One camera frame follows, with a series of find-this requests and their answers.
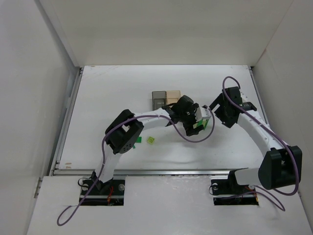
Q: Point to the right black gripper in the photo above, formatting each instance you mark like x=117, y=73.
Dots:
x=217, y=107

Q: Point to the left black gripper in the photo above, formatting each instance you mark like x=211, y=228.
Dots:
x=193, y=130

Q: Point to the green and lime lego stack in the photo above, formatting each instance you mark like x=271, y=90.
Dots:
x=203, y=123

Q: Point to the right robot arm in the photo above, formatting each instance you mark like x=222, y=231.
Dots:
x=281, y=165

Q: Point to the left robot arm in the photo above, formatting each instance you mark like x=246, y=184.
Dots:
x=123, y=132

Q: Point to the orange transparent container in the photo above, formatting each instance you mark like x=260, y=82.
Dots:
x=172, y=96

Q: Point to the lime lego brick right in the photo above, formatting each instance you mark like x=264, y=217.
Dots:
x=150, y=140

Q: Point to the grey transparent container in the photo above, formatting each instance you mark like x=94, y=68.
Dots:
x=158, y=99

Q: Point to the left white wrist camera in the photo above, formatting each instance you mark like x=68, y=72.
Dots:
x=202, y=114

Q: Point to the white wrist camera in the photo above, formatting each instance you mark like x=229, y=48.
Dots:
x=202, y=114
x=244, y=97

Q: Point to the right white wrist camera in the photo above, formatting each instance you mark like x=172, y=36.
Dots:
x=244, y=97

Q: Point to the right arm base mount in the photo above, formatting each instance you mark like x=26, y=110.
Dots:
x=227, y=192

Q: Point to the aluminium rail front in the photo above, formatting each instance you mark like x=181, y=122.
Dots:
x=132, y=172

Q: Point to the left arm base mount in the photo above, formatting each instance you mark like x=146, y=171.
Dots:
x=111, y=194

